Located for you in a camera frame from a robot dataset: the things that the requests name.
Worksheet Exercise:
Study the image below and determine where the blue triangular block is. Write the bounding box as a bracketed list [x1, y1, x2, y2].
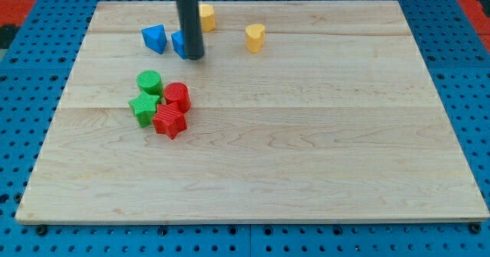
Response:
[141, 24, 168, 54]

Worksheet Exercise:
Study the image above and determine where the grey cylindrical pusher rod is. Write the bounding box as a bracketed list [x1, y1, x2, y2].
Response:
[176, 0, 204, 60]

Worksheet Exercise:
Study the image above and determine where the yellow block at back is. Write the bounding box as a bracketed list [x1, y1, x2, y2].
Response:
[199, 4, 216, 32]

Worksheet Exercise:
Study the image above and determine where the green cylinder block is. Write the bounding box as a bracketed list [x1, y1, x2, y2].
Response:
[136, 70, 163, 97]

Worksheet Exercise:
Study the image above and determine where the yellow heart block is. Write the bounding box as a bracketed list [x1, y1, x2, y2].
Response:
[245, 24, 266, 54]

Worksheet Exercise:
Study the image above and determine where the red star block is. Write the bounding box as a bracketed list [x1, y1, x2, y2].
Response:
[152, 102, 187, 140]

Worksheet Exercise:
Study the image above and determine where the red cylinder block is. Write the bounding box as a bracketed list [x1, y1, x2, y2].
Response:
[163, 83, 191, 113]

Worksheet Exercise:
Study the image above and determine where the green star block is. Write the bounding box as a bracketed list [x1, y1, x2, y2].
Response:
[129, 91, 160, 128]

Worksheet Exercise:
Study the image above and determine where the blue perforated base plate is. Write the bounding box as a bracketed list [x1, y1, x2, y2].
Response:
[1, 0, 489, 256]

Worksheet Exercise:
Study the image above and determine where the wooden board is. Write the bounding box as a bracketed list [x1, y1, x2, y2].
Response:
[16, 1, 489, 225]

